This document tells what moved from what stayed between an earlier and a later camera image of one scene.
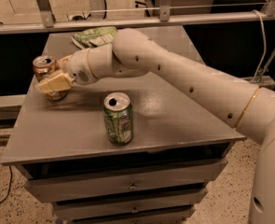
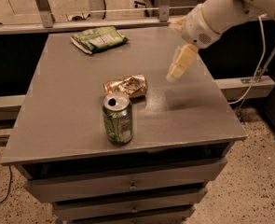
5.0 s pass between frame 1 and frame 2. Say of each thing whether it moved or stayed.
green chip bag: stayed
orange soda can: moved
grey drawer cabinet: stayed
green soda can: stayed
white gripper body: moved
